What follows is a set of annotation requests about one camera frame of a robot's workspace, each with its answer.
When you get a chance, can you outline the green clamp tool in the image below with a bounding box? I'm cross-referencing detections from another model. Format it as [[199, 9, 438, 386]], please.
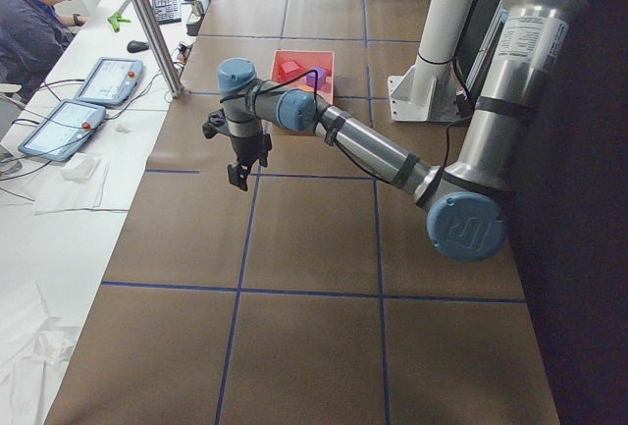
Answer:
[[107, 12, 130, 32]]

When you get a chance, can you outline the black keyboard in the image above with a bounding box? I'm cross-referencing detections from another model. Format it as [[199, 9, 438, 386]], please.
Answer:
[[151, 0, 182, 25]]

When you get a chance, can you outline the lower teach pendant tablet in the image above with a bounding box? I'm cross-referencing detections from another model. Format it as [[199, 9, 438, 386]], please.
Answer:
[[18, 99, 106, 162]]

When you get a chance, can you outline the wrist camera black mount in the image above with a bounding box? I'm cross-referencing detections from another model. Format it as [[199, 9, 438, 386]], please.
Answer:
[[202, 109, 231, 139]]

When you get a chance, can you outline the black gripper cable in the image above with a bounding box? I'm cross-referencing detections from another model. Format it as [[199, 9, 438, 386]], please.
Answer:
[[220, 68, 472, 186]]

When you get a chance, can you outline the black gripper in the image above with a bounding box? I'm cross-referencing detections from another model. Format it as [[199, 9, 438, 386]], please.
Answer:
[[227, 133, 272, 191]]

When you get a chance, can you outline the aluminium frame post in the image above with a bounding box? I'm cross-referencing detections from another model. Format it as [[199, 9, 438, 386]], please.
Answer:
[[131, 0, 184, 98]]

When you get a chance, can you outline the pink red foam block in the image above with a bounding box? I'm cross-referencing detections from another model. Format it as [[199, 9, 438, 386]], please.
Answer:
[[278, 60, 302, 81]]

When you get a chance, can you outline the pink plastic bin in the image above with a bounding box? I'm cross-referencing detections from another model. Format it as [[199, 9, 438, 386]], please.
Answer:
[[271, 50, 335, 104]]

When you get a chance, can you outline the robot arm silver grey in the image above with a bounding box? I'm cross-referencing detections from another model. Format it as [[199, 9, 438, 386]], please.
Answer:
[[202, 0, 593, 262]]

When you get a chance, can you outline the teach pendant tablet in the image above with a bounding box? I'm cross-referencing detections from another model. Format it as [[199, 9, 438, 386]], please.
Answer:
[[18, 99, 106, 162], [75, 57, 144, 106]]

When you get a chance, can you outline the black computer mouse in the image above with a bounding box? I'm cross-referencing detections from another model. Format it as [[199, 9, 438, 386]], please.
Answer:
[[127, 40, 150, 54]]

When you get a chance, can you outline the white pedestal post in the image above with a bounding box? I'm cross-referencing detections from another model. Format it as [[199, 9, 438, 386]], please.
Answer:
[[388, 0, 473, 123]]

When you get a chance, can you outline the upper teach pendant tablet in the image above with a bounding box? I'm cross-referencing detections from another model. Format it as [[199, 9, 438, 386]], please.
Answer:
[[75, 57, 144, 106]]

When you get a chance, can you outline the purple foam block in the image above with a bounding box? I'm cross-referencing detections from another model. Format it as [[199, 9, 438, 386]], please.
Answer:
[[305, 67, 328, 89]]

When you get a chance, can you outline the seated person dark shirt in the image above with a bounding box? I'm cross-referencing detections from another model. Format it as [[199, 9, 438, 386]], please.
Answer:
[[1, 0, 88, 102]]

